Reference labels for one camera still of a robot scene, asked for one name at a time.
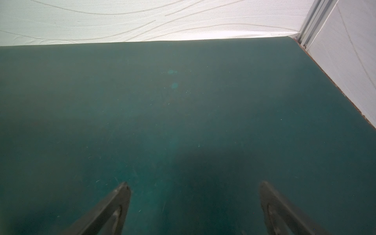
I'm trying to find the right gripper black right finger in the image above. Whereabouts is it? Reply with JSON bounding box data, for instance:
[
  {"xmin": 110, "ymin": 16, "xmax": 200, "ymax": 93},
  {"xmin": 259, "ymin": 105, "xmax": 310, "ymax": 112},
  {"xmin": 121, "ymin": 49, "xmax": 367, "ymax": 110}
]
[{"xmin": 259, "ymin": 181, "xmax": 330, "ymax": 235}]

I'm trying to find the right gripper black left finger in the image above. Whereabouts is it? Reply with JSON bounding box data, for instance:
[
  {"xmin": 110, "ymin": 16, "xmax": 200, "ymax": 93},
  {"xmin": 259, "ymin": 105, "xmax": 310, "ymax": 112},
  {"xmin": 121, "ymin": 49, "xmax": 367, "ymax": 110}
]
[{"xmin": 62, "ymin": 182, "xmax": 131, "ymax": 235}]

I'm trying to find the aluminium corner frame post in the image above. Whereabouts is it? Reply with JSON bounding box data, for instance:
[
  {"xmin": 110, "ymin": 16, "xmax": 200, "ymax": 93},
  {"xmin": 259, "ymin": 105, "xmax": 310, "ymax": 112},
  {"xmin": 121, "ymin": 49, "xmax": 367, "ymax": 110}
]
[{"xmin": 296, "ymin": 0, "xmax": 338, "ymax": 51}]

